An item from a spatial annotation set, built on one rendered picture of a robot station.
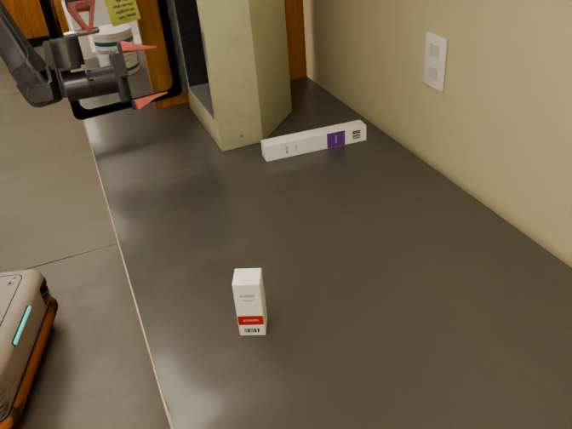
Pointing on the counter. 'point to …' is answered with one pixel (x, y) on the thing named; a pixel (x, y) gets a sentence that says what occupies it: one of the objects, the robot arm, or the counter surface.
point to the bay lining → (191, 42)
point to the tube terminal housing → (244, 70)
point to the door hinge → (178, 45)
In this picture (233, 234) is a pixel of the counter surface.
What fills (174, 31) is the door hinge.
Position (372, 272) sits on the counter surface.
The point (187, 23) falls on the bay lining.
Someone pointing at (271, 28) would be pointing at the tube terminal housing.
